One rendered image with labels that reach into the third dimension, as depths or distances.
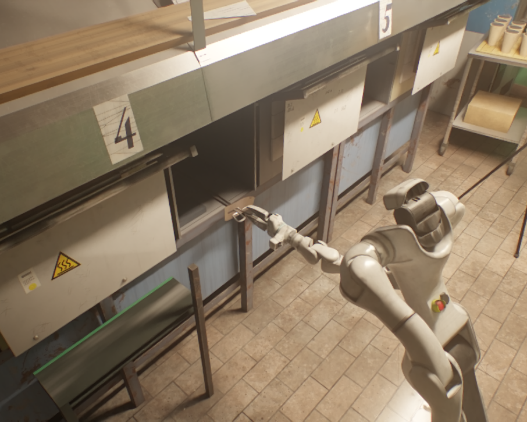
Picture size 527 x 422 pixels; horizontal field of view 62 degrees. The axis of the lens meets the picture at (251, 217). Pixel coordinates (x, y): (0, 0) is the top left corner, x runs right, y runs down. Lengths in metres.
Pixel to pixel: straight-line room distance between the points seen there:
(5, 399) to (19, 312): 0.56
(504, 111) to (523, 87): 1.62
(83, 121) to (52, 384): 1.01
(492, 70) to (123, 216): 3.92
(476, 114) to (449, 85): 0.82
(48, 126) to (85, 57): 0.17
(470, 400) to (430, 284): 0.41
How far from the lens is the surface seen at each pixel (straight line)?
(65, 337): 1.86
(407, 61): 2.99
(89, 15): 1.20
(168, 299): 1.84
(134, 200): 1.42
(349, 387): 2.41
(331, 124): 2.17
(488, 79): 4.77
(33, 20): 1.16
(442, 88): 4.94
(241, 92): 1.30
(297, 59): 1.48
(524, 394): 2.70
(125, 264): 1.53
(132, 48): 1.11
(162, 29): 1.17
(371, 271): 1.15
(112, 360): 1.72
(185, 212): 1.91
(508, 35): 3.90
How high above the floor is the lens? 2.06
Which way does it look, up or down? 39 degrees down
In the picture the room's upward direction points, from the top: 1 degrees counter-clockwise
